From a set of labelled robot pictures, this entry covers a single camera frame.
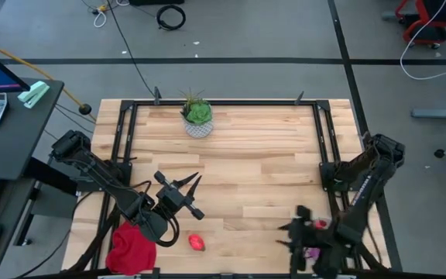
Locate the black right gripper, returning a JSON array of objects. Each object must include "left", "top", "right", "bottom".
[{"left": 276, "top": 205, "right": 336, "bottom": 276}]

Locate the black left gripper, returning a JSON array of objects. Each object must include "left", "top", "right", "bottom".
[{"left": 153, "top": 170, "right": 205, "bottom": 221}]

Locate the large red toy raspberry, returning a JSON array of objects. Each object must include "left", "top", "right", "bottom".
[{"left": 187, "top": 233, "right": 206, "bottom": 252}]

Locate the white triangle-patterned planter pot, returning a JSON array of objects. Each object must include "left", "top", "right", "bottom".
[{"left": 183, "top": 115, "right": 214, "bottom": 139}]

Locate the green succulent plant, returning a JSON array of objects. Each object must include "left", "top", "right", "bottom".
[{"left": 179, "top": 88, "right": 213, "bottom": 126}]

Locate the red cloth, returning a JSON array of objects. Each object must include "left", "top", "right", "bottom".
[{"left": 105, "top": 221, "right": 157, "bottom": 276}]

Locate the black side desk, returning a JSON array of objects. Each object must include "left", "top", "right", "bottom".
[{"left": 0, "top": 77, "right": 79, "bottom": 278}]

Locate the mint green stapler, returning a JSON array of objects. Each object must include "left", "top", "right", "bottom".
[{"left": 16, "top": 80, "right": 50, "bottom": 109}]

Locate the grey table leg base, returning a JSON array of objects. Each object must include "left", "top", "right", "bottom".
[{"left": 410, "top": 102, "right": 446, "bottom": 120}]

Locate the red and black chair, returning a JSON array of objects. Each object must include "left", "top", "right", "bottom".
[{"left": 381, "top": 0, "right": 446, "bottom": 50}]

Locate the black metal table frame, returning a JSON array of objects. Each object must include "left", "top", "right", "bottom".
[{"left": 108, "top": 98, "right": 350, "bottom": 272}]

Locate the black floor cable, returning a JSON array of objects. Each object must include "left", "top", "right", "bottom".
[{"left": 105, "top": 0, "right": 157, "bottom": 98}]

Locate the coiled black cable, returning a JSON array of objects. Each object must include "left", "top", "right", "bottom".
[{"left": 156, "top": 4, "right": 187, "bottom": 32}]

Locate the thick yellow cable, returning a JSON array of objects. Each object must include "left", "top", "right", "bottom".
[{"left": 0, "top": 35, "right": 97, "bottom": 122}]

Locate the white floor cable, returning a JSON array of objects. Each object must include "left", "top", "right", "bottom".
[{"left": 400, "top": 0, "right": 446, "bottom": 81}]

